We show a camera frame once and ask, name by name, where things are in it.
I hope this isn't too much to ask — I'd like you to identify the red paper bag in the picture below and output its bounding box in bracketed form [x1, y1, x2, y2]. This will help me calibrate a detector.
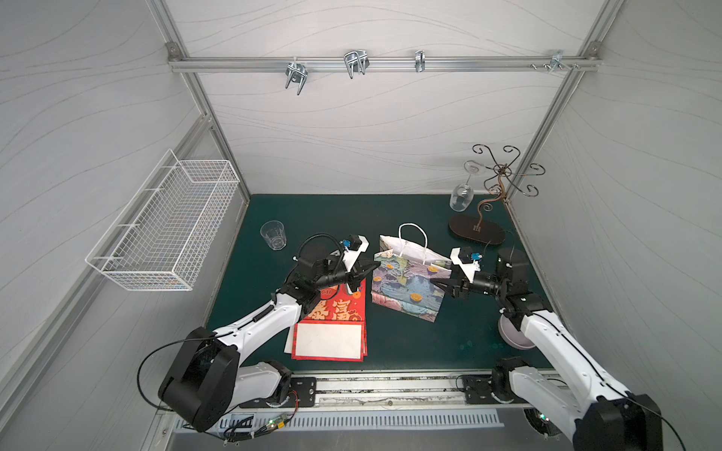
[290, 321, 366, 362]
[284, 282, 368, 362]

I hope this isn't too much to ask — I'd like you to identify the floral paper bag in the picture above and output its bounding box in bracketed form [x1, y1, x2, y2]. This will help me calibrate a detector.
[372, 223, 452, 323]

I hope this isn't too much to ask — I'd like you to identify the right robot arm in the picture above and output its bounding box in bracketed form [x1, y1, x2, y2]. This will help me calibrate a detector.
[434, 247, 664, 450]

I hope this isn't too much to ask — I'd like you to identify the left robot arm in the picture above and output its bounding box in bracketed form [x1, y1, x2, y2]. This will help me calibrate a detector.
[154, 233, 379, 432]

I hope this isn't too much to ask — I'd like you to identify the scrolled metal glass rack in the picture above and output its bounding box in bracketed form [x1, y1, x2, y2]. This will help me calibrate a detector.
[448, 143, 546, 246]

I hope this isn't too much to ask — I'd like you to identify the pink bowl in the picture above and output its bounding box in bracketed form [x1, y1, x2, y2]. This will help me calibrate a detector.
[498, 315, 536, 351]

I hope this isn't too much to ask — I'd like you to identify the wine glass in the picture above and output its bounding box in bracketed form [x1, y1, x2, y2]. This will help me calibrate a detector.
[449, 177, 474, 212]

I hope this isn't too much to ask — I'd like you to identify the white vent grille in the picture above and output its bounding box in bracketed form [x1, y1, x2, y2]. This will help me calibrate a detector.
[174, 410, 505, 434]

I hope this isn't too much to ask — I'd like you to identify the leftmost metal hook clamp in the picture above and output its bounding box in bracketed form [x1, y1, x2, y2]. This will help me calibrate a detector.
[285, 61, 308, 96]

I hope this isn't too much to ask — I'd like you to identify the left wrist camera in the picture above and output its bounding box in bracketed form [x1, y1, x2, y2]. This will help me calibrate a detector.
[341, 234, 369, 272]

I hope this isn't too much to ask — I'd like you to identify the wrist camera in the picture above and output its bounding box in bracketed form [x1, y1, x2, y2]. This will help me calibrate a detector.
[341, 234, 369, 272]
[449, 246, 482, 283]

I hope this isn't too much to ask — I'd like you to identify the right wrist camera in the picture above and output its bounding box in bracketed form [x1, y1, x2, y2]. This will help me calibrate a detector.
[449, 246, 482, 283]

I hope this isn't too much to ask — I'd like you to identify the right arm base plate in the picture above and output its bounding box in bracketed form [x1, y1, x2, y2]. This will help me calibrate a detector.
[458, 374, 507, 405]

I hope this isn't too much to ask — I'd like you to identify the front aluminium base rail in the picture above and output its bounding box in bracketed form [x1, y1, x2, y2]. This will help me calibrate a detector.
[146, 368, 565, 415]

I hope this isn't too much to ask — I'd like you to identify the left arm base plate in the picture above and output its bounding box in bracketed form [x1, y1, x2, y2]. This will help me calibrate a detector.
[240, 376, 318, 409]

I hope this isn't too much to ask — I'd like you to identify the white wire basket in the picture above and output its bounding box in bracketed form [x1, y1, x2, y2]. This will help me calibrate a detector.
[85, 150, 240, 291]

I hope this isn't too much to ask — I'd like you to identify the horizontal aluminium rail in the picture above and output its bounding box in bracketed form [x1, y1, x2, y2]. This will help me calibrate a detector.
[168, 54, 603, 73]

